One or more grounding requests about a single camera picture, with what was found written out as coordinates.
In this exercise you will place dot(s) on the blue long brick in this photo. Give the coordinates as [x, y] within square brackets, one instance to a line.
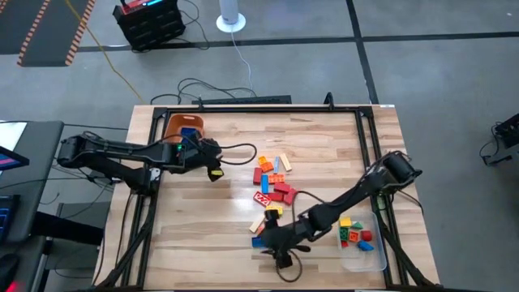
[257, 242]

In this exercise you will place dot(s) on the black box under desk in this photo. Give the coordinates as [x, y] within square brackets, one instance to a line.
[73, 225]

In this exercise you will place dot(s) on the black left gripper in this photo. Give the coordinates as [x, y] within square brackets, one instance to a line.
[200, 152]

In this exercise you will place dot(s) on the small orange four-stud brick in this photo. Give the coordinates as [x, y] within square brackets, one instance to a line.
[353, 236]

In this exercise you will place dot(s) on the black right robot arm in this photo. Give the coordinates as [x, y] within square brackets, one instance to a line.
[365, 186]

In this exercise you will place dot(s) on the green triangle block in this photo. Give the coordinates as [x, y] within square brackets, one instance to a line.
[357, 225]

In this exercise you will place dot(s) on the dark power strip bar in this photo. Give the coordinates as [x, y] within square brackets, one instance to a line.
[243, 100]

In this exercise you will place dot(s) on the orange long studded brick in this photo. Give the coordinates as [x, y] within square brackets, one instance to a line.
[260, 229]

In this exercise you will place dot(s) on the hazard-striped floor mat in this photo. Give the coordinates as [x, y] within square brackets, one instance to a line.
[57, 28]

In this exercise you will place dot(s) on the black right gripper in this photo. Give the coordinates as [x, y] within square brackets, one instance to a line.
[288, 237]

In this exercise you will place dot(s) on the tilted tablet screen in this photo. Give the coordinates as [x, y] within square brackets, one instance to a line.
[10, 160]

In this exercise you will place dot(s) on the pale wooden plank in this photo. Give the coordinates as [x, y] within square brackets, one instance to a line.
[256, 223]

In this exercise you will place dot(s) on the black metal table frame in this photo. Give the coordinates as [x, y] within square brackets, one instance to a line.
[263, 109]

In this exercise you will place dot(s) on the small blue hollow brick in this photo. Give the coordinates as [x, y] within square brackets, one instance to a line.
[365, 246]

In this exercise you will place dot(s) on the yellow cube block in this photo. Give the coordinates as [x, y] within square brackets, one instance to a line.
[345, 222]

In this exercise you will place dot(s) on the black equipment crate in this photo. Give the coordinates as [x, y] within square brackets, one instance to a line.
[150, 28]

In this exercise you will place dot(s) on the dark side desk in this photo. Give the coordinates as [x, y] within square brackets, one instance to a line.
[36, 178]

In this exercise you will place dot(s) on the red device with screen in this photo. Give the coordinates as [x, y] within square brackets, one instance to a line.
[140, 5]

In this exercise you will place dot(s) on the white paper sheet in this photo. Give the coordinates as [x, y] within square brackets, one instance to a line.
[10, 136]

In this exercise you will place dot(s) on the grey-blue plank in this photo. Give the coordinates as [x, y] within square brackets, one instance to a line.
[276, 164]

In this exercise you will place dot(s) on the plain wooden plank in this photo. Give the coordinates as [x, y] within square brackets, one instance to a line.
[285, 161]

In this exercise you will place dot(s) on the clear plastic tray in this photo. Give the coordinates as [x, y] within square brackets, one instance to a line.
[361, 259]

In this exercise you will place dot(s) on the orange plastic bin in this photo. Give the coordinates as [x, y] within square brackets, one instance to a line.
[174, 123]

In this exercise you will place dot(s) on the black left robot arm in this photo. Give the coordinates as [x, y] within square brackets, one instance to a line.
[121, 152]

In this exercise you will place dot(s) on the red hollow long brick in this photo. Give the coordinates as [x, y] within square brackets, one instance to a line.
[262, 198]

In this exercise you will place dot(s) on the backlit keyboard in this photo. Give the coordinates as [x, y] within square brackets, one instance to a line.
[7, 219]

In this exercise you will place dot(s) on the yellow rectangular block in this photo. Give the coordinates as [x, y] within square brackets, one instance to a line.
[275, 209]

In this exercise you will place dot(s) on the small yellow-orange studded brick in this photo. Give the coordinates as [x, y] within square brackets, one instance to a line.
[262, 160]

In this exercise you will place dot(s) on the black floor device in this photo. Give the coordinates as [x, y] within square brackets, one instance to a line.
[504, 142]

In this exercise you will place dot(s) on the white round-base stand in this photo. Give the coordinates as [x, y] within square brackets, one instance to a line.
[230, 20]

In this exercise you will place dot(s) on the red curved block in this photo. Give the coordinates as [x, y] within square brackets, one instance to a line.
[367, 235]

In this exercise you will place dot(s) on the big blue studded brick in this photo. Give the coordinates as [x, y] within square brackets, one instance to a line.
[187, 134]

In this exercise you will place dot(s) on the blue plank block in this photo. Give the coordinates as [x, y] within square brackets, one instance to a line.
[264, 183]

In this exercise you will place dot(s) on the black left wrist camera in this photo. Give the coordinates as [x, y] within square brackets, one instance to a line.
[212, 179]

